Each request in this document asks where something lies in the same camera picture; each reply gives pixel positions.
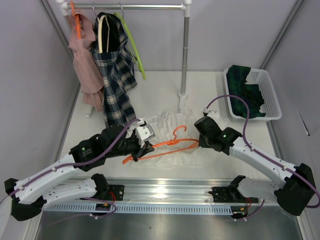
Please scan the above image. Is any white plastic basket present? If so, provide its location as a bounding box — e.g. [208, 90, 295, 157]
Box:
[223, 67, 282, 122]

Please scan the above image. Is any orange plastic hanger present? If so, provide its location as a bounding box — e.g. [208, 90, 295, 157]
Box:
[122, 125, 199, 165]

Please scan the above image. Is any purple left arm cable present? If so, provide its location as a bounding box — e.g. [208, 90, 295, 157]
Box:
[0, 118, 143, 218]

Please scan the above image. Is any cream hanger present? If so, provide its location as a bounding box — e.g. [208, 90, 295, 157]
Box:
[98, 15, 110, 54]

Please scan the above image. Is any dark green plaid skirt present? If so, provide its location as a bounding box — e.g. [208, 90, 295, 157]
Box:
[226, 65, 266, 119]

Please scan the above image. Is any orange hanger with pink skirt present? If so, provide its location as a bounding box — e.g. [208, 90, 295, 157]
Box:
[70, 0, 82, 39]

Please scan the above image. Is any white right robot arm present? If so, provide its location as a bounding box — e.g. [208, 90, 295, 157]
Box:
[194, 115, 316, 216]

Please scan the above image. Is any pink skirt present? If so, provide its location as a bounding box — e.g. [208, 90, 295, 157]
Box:
[68, 13, 104, 112]

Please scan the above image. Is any navy plaid skirt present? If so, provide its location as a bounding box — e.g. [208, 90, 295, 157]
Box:
[90, 12, 138, 127]

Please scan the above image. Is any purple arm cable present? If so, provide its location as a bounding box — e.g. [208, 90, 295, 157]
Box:
[204, 94, 320, 221]
[0, 118, 143, 218]

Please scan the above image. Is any white slotted cable duct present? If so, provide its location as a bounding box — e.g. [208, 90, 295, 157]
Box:
[46, 202, 233, 216]

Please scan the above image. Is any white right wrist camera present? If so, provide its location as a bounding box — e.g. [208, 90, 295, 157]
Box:
[203, 107, 221, 120]

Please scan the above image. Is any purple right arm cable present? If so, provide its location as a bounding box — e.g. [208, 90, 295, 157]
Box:
[204, 94, 320, 221]

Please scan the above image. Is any white pleated skirt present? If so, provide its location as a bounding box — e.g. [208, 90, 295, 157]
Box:
[122, 107, 220, 168]

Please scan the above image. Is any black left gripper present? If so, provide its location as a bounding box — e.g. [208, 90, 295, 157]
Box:
[105, 128, 155, 162]

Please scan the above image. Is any aluminium mounting rail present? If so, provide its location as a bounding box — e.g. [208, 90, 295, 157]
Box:
[49, 176, 307, 206]

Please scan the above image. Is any green plastic hanger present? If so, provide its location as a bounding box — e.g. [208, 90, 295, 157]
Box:
[114, 12, 147, 80]

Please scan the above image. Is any silver clothes rack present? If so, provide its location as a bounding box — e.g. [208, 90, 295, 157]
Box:
[55, 0, 193, 118]

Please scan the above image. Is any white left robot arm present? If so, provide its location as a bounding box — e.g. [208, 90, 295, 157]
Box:
[4, 123, 155, 221]

